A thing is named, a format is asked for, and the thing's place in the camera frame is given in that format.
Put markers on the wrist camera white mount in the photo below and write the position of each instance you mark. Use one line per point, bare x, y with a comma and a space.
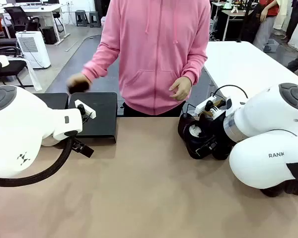
88, 110
216, 110

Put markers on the person's left forearm pink sleeve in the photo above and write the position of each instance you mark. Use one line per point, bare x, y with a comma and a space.
197, 62

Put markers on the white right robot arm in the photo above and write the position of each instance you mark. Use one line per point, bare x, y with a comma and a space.
263, 116

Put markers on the person's right forearm pink sleeve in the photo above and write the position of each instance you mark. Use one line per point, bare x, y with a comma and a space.
99, 64

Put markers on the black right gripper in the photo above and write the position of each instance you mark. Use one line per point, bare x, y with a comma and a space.
219, 134

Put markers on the black office chair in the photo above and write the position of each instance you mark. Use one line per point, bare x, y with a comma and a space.
18, 17
7, 69

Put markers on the brown top side table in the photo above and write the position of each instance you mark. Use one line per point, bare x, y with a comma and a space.
234, 13

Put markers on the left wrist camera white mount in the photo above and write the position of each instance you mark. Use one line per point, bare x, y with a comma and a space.
88, 110

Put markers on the grey plastic stool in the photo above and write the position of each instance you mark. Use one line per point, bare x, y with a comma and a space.
95, 18
81, 17

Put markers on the black computer tower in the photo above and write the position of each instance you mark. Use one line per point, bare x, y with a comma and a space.
49, 34

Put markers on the person's right hand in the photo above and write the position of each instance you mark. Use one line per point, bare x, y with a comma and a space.
79, 78

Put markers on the person in dark clothes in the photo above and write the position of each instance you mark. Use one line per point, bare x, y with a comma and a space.
296, 17

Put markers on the person in red shirt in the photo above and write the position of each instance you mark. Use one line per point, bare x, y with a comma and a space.
267, 27

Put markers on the person in pink hoodie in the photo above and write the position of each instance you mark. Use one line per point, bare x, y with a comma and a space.
154, 49

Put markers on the white office desk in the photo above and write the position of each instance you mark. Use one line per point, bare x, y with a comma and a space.
39, 9

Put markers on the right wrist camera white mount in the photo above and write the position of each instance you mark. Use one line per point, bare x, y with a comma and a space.
216, 110

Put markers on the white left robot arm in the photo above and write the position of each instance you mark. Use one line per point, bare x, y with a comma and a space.
20, 129

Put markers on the white air purifier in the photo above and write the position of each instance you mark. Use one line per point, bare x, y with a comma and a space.
33, 49

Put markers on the white table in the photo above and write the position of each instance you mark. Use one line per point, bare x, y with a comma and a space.
238, 64

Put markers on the dark brown brush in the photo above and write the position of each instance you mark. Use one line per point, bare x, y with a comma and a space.
78, 88

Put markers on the person's left hand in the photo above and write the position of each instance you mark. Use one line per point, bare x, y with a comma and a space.
182, 86

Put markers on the grey plastic bin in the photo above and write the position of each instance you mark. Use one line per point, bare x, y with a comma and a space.
272, 45

